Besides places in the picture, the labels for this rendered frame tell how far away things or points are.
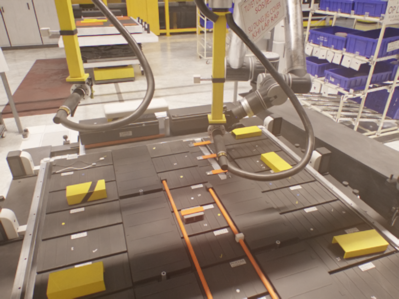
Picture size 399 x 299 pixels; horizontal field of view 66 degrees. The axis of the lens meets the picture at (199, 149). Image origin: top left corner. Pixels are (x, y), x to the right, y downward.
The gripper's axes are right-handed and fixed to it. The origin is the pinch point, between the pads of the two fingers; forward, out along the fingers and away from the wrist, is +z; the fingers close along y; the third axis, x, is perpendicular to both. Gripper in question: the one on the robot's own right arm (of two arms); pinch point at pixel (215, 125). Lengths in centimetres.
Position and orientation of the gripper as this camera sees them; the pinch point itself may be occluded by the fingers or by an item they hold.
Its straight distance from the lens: 156.3
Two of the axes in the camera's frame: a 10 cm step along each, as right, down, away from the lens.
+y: 5.0, 7.4, 4.5
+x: -0.5, -4.9, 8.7
